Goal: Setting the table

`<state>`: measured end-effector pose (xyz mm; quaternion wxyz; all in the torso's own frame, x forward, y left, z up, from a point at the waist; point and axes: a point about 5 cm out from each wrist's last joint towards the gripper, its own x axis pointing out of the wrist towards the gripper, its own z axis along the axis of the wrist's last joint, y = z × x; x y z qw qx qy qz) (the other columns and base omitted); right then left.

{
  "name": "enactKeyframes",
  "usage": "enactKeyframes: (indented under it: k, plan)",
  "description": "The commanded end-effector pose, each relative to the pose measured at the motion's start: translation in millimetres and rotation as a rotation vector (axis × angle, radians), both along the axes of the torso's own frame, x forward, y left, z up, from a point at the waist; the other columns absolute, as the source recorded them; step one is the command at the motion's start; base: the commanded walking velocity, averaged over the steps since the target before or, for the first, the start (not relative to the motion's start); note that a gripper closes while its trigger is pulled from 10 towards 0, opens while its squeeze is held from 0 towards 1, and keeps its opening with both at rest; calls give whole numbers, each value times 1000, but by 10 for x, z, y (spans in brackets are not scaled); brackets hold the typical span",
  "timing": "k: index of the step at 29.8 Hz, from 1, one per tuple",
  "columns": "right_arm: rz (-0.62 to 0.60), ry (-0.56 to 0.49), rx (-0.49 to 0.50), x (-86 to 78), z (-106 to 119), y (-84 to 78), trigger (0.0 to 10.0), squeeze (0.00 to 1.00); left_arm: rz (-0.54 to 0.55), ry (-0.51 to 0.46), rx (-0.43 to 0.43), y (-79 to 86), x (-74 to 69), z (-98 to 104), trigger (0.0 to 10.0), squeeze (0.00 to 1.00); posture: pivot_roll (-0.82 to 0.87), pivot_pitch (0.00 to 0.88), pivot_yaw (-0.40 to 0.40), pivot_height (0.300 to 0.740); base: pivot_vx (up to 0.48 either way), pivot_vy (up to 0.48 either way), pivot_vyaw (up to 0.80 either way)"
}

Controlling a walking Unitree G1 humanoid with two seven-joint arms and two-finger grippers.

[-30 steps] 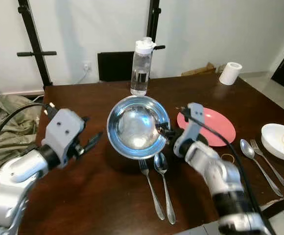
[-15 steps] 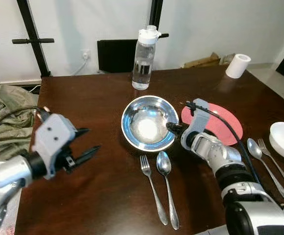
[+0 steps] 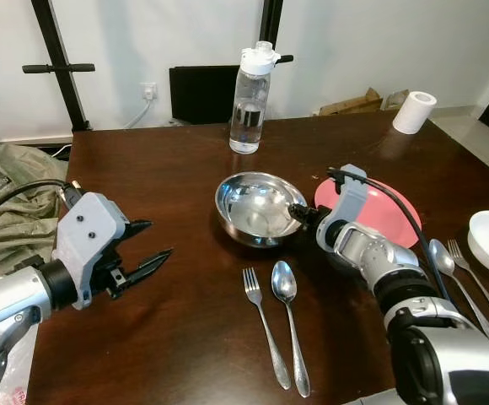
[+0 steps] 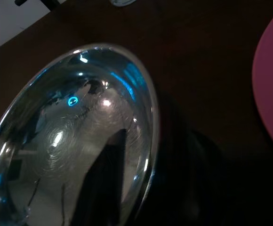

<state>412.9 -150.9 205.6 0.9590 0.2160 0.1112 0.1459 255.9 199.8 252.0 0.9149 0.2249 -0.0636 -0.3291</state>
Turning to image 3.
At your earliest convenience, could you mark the shiny steel bowl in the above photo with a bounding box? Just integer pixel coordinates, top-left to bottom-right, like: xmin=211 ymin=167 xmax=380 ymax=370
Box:
xmin=214 ymin=171 xmax=309 ymax=251

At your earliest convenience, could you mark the steel spoon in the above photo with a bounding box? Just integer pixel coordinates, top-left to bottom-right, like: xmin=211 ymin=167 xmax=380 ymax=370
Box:
xmin=271 ymin=259 xmax=312 ymax=400
xmin=427 ymin=238 xmax=489 ymax=349

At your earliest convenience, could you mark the pink round plate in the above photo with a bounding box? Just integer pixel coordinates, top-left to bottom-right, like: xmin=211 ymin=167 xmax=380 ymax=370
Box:
xmin=313 ymin=175 xmax=423 ymax=251

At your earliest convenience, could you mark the steel fork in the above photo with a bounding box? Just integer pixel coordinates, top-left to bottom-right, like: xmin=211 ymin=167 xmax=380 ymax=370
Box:
xmin=446 ymin=238 xmax=489 ymax=332
xmin=242 ymin=267 xmax=293 ymax=392

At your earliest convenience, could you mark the clear water bottle white cap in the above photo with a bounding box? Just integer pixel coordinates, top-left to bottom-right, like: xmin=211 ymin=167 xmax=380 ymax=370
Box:
xmin=228 ymin=40 xmax=280 ymax=155

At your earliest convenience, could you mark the flattened brown cardboard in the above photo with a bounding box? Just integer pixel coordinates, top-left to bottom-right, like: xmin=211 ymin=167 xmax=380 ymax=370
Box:
xmin=318 ymin=87 xmax=385 ymax=117

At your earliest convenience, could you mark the crumpled green cloth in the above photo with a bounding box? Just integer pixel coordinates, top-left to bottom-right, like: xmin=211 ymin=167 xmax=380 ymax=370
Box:
xmin=0 ymin=143 xmax=70 ymax=276

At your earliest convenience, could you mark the white paper roll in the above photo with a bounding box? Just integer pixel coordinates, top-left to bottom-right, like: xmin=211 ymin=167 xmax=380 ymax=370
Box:
xmin=391 ymin=89 xmax=438 ymax=137

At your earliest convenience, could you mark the black flat panel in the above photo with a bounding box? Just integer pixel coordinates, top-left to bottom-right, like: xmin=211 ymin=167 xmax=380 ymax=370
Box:
xmin=169 ymin=64 xmax=242 ymax=127

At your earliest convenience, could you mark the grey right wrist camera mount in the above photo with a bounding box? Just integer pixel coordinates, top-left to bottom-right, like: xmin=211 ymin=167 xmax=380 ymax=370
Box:
xmin=315 ymin=164 xmax=371 ymax=251

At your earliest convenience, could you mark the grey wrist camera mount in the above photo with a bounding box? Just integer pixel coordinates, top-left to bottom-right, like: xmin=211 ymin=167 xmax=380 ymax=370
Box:
xmin=315 ymin=164 xmax=371 ymax=251
xmin=52 ymin=192 xmax=130 ymax=310

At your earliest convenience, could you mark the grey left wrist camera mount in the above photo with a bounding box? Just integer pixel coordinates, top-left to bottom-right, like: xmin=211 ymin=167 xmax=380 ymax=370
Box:
xmin=52 ymin=192 xmax=130 ymax=310

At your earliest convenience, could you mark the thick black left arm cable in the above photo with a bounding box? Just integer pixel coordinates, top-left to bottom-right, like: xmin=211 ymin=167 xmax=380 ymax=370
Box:
xmin=0 ymin=178 xmax=82 ymax=230

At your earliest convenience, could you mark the black stand with long handle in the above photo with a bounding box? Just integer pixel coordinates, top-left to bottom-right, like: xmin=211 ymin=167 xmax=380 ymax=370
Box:
xmin=22 ymin=0 xmax=96 ymax=132

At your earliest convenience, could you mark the black stand with short handle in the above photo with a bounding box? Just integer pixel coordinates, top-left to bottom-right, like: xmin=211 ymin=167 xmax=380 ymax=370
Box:
xmin=256 ymin=0 xmax=295 ymax=69

